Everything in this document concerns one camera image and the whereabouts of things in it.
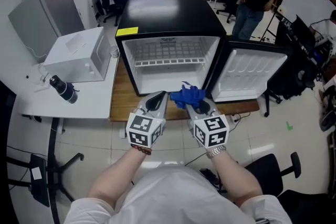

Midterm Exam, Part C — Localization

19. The silver tall fridge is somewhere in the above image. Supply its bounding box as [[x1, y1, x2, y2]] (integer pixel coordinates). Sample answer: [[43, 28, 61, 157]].
[[7, 0, 85, 62]]

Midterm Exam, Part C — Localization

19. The white microwave oven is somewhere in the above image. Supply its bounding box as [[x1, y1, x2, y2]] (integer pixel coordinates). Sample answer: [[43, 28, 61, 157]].
[[43, 26, 112, 84]]

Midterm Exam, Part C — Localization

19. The black high-back chair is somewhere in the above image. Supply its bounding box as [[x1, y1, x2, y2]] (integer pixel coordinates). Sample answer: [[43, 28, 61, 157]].
[[262, 20, 316, 118]]

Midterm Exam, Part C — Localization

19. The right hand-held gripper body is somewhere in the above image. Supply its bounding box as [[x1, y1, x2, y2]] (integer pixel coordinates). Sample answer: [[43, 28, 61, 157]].
[[187, 113, 231, 152]]

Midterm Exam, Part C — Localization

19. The silver wristwatch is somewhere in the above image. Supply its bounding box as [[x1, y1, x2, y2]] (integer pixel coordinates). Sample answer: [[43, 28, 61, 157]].
[[206, 145, 227, 159]]

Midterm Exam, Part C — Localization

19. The brown bead bracelet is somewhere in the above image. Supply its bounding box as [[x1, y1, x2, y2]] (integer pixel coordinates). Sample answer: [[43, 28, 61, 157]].
[[130, 143, 153, 157]]

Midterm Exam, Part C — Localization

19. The white plastic grid shelf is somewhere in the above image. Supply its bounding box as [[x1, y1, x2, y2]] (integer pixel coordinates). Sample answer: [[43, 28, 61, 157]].
[[133, 38, 207, 68]]

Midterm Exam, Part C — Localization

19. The black computer monitor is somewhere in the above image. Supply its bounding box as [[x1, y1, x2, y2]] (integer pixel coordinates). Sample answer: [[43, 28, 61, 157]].
[[291, 15, 316, 48]]

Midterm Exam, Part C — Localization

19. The black waist pack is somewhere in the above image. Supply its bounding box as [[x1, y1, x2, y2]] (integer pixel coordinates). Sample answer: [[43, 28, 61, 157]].
[[199, 168, 224, 192]]

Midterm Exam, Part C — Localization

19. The white fridge door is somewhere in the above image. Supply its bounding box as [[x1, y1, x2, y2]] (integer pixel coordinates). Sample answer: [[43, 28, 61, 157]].
[[209, 40, 293, 103]]

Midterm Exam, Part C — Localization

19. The black power adapter box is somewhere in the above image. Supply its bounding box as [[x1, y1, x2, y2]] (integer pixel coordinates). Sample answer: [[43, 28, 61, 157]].
[[29, 154, 50, 208]]

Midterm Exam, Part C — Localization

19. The blue cleaning cloth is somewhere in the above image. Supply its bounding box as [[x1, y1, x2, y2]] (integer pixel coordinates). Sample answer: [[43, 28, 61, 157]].
[[170, 81, 207, 110]]

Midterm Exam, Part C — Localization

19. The black camera lens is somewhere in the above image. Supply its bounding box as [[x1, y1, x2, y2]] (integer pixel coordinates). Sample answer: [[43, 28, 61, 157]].
[[49, 74, 79, 105]]

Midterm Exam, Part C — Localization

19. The person's left forearm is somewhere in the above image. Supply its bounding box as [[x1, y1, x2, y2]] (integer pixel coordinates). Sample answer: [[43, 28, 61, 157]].
[[88, 148, 153, 208]]

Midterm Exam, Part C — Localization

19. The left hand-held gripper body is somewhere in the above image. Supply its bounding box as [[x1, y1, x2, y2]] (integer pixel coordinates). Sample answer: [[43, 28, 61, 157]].
[[125, 112, 166, 151]]

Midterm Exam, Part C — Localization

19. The white cup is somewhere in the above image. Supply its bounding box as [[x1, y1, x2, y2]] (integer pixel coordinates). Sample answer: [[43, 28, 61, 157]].
[[109, 45, 120, 59]]

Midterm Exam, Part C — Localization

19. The person's white shirt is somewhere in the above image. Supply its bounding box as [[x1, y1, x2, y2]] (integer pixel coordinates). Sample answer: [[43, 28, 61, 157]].
[[64, 165, 292, 224]]

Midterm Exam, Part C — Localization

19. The black desk frame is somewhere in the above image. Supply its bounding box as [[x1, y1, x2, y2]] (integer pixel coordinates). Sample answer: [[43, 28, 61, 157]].
[[6, 117, 85, 223]]

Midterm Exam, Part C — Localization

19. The yellow warning sticker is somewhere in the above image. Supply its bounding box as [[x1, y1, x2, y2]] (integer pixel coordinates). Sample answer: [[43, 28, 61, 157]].
[[116, 26, 139, 37]]

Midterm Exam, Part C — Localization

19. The black mini fridge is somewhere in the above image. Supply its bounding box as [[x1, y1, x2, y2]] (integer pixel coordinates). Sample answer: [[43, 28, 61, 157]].
[[114, 0, 293, 103]]

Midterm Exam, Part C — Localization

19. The black swivel chair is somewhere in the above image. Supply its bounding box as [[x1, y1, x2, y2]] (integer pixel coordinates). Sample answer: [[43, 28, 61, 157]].
[[244, 152, 336, 224]]

